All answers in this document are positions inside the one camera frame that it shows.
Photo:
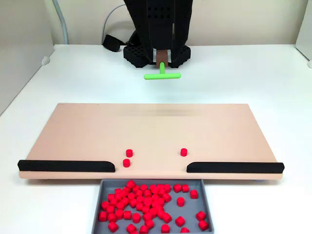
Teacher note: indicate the black bumper strip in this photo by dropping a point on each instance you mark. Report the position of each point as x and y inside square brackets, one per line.
[234, 167]
[65, 166]

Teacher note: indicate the small white fixture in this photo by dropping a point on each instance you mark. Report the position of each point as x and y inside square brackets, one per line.
[309, 64]

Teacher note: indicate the green T-shaped pusher tool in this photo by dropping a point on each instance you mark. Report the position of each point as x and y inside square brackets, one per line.
[162, 76]

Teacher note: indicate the grey plastic tray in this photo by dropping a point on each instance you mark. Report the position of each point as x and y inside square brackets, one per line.
[190, 209]

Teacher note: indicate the beige flat board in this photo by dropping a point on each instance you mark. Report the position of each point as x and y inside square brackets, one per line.
[97, 134]

